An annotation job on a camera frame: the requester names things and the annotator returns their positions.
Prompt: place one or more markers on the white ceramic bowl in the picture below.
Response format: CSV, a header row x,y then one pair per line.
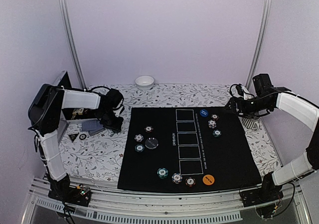
x,y
144,82

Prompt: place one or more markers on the left aluminium frame post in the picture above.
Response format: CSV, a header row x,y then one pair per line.
x,y
71,43

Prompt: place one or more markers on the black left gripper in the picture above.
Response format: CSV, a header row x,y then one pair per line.
x,y
116,127

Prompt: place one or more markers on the grey playing card deck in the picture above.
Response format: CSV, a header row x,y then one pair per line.
x,y
92,127

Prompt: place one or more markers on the green chips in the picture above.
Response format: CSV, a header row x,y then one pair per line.
x,y
216,133
139,148
162,173

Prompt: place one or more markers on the blue small blind button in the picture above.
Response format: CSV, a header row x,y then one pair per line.
x,y
204,113

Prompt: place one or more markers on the right aluminium frame post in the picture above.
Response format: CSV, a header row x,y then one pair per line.
x,y
260,38

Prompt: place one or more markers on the black poker play mat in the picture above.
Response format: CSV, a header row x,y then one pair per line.
x,y
187,146

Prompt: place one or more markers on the black dealer button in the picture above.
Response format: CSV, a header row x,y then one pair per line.
x,y
151,143

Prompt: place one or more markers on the red white poker chips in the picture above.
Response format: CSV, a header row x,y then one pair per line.
x,y
148,129

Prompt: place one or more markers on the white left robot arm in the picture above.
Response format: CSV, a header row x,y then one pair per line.
x,y
44,114

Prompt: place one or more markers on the orange big blind button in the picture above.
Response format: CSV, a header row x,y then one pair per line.
x,y
208,179

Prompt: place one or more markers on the blue peach poker chip stack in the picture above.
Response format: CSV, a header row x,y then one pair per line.
x,y
176,178

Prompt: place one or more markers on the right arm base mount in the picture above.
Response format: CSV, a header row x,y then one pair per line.
x,y
260,196

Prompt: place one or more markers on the front aluminium rail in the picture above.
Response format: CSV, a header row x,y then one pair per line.
x,y
111,205

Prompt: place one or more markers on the aluminium poker case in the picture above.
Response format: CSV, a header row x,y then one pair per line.
x,y
74,99

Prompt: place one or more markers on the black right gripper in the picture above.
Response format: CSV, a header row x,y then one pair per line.
x,y
234,101

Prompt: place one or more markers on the aluminium frame post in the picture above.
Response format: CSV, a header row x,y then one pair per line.
x,y
71,43
260,38

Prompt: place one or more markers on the card box in case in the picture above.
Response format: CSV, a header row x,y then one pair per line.
x,y
78,111

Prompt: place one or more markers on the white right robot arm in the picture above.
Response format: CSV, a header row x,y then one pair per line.
x,y
289,117

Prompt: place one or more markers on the blue peach chips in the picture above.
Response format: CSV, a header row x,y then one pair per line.
x,y
139,138

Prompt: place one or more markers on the black triangular marker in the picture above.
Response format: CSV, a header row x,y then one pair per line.
x,y
73,137

